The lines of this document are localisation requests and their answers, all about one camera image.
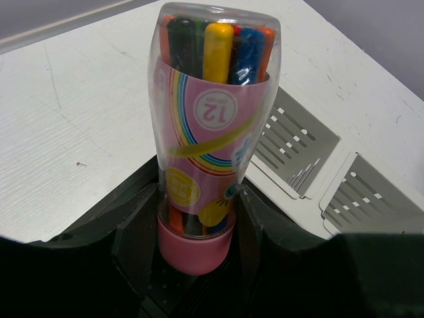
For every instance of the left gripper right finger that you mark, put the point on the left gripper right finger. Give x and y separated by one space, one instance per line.
290 272

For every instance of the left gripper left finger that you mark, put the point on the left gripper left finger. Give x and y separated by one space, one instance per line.
99 269

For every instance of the crayon bottle with pink cap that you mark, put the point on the crayon bottle with pink cap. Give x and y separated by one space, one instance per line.
213 75

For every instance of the black slotted organizer container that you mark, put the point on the black slotted organizer container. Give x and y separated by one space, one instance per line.
220 293

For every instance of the white slotted organizer container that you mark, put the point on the white slotted organizer container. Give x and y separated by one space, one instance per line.
325 181

